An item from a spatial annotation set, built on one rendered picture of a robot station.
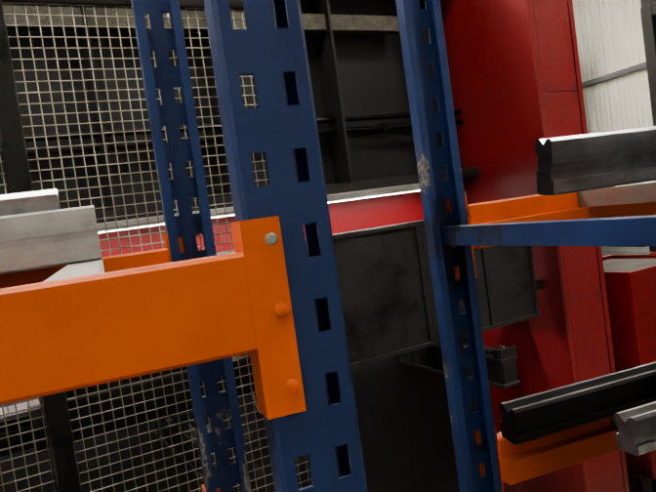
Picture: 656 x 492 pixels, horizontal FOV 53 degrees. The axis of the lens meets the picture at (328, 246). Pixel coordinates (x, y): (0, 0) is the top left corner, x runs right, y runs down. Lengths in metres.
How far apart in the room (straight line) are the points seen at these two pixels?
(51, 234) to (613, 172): 0.66
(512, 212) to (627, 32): 9.92
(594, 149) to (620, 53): 10.09
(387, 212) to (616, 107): 8.40
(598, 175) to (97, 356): 0.64
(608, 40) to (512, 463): 10.28
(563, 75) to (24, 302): 2.51
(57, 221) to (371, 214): 2.10
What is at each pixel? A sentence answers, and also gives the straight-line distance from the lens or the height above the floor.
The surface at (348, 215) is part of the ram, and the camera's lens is 2.70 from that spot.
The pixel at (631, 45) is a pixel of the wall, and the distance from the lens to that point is 10.80.
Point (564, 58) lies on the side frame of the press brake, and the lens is 2.79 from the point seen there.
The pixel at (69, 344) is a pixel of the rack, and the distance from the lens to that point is 0.41.
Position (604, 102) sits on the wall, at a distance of 11.15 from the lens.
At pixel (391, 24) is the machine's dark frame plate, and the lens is 2.80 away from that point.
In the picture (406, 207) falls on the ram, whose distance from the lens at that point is 2.86.
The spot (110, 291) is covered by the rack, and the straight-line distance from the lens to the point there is 0.41.
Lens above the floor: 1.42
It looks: 3 degrees down
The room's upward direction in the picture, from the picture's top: 8 degrees counter-clockwise
